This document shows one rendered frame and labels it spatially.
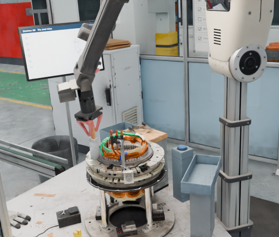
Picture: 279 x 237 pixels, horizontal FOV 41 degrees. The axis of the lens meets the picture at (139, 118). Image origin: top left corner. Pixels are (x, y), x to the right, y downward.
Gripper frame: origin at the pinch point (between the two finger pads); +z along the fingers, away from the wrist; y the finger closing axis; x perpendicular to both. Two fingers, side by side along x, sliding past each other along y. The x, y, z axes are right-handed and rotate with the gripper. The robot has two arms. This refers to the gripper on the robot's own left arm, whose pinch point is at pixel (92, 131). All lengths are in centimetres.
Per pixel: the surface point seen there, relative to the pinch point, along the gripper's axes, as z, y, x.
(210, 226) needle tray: 37, -6, 45
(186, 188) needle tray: 16.7, 0.7, 38.6
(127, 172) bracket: 11.0, 6.1, 18.1
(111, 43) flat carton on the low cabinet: 19, -207, -127
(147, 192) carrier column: 23.7, -0.7, 21.1
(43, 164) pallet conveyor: 50, -36, -72
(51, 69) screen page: 0, -68, -80
